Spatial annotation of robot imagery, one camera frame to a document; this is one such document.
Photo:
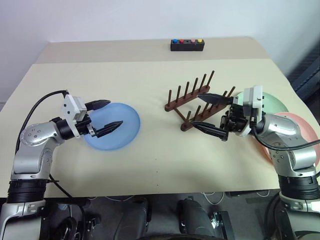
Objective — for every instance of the dark rounded shape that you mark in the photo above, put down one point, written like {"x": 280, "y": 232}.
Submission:
{"x": 132, "y": 220}
{"x": 195, "y": 217}

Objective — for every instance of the black button box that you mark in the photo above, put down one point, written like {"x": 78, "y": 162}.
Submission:
{"x": 187, "y": 47}

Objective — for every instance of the black metal caster bracket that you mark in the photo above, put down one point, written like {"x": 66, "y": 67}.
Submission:
{"x": 222, "y": 225}

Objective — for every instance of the blue plate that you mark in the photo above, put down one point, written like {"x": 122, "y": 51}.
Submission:
{"x": 125, "y": 125}

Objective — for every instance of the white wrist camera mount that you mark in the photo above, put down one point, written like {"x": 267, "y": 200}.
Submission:
{"x": 252, "y": 100}
{"x": 70, "y": 107}

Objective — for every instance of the dark striped panel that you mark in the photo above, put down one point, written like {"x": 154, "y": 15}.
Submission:
{"x": 307, "y": 70}

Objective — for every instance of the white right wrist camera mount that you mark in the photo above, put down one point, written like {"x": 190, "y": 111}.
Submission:
{"x": 252, "y": 100}

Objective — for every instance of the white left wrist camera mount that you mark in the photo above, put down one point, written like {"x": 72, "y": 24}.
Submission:
{"x": 70, "y": 107}

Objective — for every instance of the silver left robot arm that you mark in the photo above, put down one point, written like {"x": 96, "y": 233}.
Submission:
{"x": 32, "y": 135}

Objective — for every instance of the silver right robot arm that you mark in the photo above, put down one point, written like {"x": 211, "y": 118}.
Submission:
{"x": 282, "y": 127}

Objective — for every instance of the green plate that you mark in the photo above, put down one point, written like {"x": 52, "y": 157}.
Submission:
{"x": 275, "y": 103}

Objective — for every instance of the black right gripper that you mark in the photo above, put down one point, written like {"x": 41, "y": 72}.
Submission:
{"x": 235, "y": 121}

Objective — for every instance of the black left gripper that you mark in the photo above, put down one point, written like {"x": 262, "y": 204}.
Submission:
{"x": 85, "y": 126}

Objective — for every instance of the red plate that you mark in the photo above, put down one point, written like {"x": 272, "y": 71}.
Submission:
{"x": 307, "y": 127}

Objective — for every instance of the brown wooden dish rack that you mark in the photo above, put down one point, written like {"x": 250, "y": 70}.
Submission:
{"x": 187, "y": 98}

